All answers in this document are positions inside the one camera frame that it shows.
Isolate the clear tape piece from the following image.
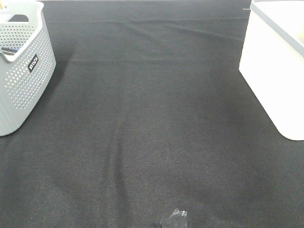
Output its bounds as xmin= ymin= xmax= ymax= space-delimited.
xmin=151 ymin=209 xmax=188 ymax=228

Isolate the white plastic storage bin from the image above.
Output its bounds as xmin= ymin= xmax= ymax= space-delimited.
xmin=239 ymin=0 xmax=304 ymax=141

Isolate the grey perforated plastic basket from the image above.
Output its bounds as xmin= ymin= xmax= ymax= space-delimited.
xmin=0 ymin=0 xmax=56 ymax=136

